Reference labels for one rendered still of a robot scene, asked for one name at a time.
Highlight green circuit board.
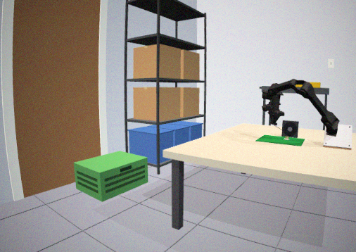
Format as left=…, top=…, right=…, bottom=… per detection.
left=256, top=135, right=305, bottom=146

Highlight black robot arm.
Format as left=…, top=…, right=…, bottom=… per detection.
left=262, top=79, right=340, bottom=137

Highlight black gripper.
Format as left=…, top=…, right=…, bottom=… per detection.
left=268, top=101, right=284, bottom=125

